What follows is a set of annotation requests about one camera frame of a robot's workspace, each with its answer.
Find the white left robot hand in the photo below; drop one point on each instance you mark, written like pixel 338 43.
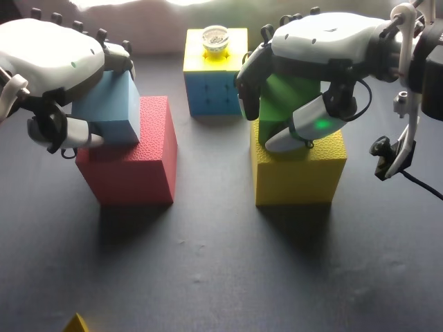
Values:
pixel 48 52

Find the light blue block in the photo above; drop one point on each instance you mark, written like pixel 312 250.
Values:
pixel 110 103

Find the green block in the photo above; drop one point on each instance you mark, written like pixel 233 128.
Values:
pixel 287 93

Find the large red block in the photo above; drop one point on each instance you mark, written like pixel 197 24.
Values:
pixel 131 180

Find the colourful puzzle cube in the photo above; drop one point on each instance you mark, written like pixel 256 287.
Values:
pixel 211 90

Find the small white patterned bowl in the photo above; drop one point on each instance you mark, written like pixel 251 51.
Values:
pixel 215 38

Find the small yellow pointed block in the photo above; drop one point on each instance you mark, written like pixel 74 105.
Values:
pixel 77 325

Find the grey table cloth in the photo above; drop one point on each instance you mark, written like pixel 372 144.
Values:
pixel 221 269

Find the large yellow block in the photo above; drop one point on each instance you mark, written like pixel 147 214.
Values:
pixel 297 180

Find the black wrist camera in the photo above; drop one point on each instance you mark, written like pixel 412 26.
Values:
pixel 384 155

